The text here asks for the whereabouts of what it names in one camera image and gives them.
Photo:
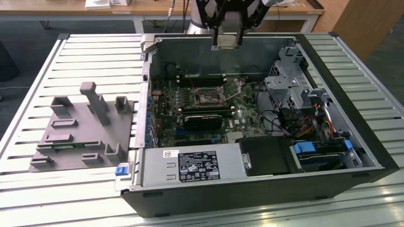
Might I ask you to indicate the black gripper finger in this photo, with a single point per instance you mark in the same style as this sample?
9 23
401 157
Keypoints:
211 19
257 16

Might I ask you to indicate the silver square CPU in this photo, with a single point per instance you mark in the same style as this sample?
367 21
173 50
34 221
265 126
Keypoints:
229 42

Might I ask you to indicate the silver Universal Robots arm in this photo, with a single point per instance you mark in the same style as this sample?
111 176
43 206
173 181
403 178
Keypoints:
195 29

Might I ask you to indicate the CPU socket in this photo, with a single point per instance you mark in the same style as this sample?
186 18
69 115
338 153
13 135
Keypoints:
207 98

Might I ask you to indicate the black RAM slots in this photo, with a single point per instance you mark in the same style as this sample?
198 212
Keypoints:
202 80

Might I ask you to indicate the silver metal disk bay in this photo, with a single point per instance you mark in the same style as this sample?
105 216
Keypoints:
285 85

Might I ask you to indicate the wooden cabinet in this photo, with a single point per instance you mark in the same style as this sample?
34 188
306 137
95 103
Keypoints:
363 23

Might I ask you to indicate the white box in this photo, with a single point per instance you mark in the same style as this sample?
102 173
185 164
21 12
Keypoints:
98 4

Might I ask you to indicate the black RAM stick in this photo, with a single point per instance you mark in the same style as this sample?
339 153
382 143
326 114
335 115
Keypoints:
206 111

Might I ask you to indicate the green motherboard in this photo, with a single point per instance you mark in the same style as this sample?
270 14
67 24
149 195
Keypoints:
246 118

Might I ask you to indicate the black graphics card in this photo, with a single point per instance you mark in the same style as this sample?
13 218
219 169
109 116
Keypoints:
203 121

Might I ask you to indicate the wooden desk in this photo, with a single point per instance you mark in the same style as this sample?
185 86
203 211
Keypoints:
63 10

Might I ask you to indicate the silver chipset heatsink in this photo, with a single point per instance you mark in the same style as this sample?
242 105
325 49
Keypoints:
235 137

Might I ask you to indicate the blue disk carrier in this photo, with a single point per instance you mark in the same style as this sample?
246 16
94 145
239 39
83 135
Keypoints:
303 147

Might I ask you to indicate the black plastic shroud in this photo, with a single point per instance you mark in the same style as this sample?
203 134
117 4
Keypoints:
269 156

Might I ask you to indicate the grey plastic parts rack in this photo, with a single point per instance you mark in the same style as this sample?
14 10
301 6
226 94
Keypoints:
91 132

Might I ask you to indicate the small blue clip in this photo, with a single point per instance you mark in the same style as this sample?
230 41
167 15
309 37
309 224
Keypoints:
349 144

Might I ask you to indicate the grey power supply unit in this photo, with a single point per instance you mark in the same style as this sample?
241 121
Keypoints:
158 165

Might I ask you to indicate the blue case latch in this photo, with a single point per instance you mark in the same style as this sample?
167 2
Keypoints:
122 170

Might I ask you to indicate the green RAM stick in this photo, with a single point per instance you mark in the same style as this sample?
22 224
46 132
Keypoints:
67 146

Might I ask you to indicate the black open PC case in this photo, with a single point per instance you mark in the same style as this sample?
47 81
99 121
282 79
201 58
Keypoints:
221 198

